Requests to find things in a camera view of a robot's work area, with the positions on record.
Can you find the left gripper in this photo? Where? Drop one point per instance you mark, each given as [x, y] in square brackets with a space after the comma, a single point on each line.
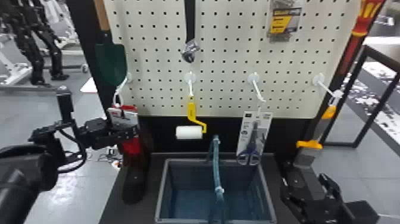
[94, 133]

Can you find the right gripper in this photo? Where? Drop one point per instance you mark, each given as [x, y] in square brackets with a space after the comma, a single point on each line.
[315, 209]

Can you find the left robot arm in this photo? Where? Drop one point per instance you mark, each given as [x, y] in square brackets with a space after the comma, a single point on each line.
[22, 175]

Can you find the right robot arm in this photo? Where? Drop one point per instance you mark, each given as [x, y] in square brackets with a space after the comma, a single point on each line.
[362, 214]

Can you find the yellow paint roller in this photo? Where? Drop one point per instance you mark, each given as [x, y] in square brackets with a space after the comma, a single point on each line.
[189, 132]

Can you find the orange bar clamp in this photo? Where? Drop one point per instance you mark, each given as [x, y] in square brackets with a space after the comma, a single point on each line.
[309, 144]

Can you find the green garden trowel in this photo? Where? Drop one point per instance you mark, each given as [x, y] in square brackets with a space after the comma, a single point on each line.
[111, 62]

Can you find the blue scissors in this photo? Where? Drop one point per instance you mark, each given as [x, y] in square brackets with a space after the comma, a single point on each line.
[251, 140]

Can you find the blue basket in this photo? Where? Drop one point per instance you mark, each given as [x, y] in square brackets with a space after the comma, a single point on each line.
[193, 200]

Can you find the white pegboard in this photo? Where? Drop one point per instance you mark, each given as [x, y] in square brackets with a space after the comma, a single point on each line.
[237, 72]

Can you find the black side table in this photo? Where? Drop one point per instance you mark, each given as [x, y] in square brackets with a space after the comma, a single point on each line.
[375, 62]

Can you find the red long tool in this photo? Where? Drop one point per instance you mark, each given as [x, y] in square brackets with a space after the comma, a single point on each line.
[359, 28]

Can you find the yellow tool packet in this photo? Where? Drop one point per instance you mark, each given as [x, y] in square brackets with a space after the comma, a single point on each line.
[283, 23]

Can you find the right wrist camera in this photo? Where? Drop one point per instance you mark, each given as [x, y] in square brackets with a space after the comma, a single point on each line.
[304, 183]

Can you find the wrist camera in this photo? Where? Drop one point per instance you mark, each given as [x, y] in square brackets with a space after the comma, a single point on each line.
[65, 104]
[304, 183]

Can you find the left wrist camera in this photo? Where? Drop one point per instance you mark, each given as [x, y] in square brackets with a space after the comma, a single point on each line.
[65, 104]

